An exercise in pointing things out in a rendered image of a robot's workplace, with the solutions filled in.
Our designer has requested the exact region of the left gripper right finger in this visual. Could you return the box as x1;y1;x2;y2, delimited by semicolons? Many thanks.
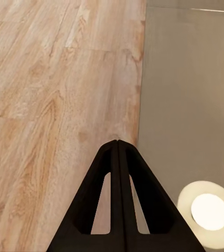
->
118;140;206;252

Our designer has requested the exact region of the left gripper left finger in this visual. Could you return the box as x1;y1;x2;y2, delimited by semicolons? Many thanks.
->
46;140;126;252

